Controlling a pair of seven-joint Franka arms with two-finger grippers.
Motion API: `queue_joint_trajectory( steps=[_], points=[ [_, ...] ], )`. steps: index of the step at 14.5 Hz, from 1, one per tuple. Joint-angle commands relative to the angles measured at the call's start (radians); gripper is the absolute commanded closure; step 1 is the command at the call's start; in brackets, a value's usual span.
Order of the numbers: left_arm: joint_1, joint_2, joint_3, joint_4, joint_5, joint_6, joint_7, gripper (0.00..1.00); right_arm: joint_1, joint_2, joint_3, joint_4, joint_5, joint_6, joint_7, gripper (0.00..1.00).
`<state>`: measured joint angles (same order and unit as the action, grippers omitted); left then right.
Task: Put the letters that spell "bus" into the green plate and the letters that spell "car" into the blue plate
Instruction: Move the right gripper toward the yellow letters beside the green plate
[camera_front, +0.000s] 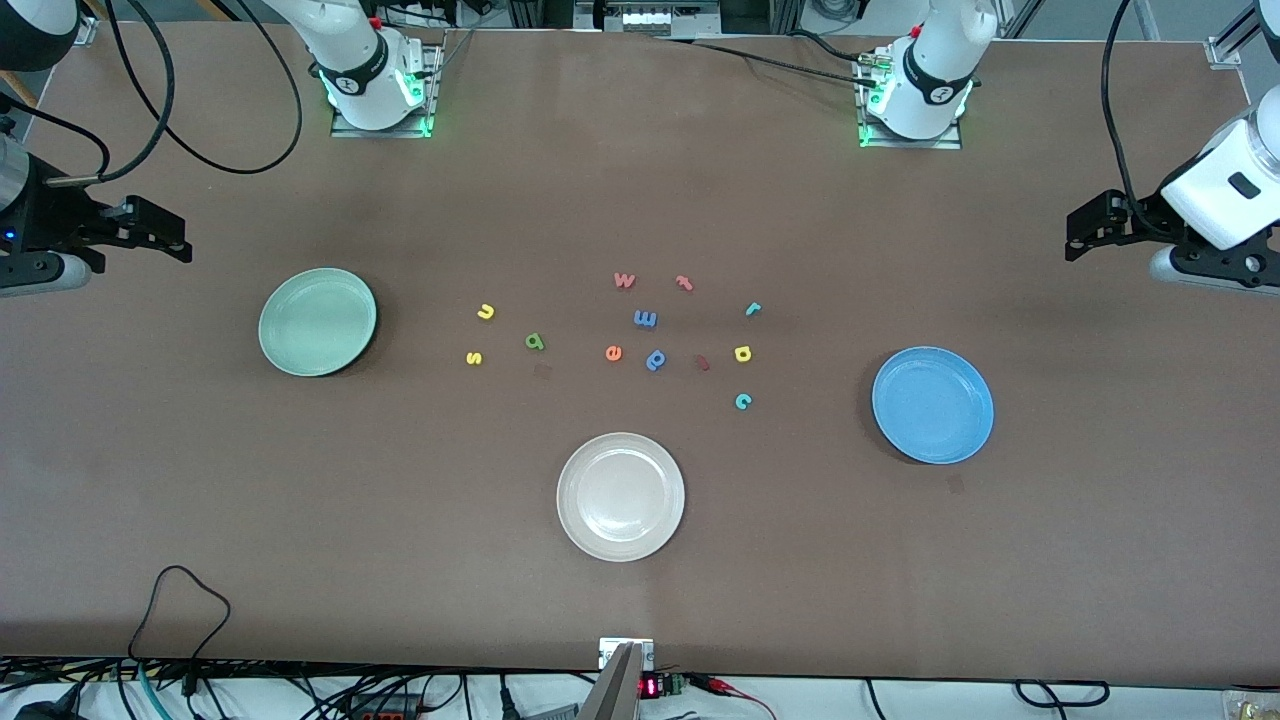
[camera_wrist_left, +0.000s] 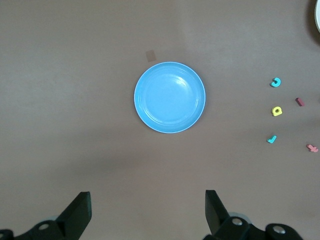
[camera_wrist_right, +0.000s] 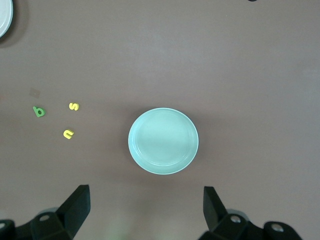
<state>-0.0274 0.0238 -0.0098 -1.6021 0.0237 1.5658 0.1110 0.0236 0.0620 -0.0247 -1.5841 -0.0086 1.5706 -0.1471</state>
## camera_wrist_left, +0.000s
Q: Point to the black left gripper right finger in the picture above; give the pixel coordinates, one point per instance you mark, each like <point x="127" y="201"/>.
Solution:
<point x="217" y="220"/>

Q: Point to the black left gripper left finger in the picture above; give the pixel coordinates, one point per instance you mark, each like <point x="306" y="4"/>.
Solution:
<point x="75" y="217"/>

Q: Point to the teal foam letter r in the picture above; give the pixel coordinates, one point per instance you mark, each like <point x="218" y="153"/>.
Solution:
<point x="271" y="139"/>

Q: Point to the yellow foam letter d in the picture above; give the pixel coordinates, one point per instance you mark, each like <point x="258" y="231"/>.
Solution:
<point x="280" y="112"/>

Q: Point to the teal foam letter c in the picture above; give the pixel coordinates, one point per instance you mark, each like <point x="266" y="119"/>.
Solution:
<point x="275" y="83"/>

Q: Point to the pink foam letter t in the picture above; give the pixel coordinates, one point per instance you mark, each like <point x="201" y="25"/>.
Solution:
<point x="312" y="148"/>

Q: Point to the blue plate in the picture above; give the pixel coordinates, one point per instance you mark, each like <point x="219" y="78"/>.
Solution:
<point x="170" y="97"/>

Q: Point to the red foam letter i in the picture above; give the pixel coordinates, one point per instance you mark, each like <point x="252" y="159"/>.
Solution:
<point x="300" y="101"/>

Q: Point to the brown tape patch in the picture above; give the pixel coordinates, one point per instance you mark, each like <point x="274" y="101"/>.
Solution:
<point x="150" y="55"/>

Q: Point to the cream white plate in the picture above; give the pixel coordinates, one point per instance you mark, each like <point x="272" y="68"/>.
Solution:
<point x="317" y="15"/>

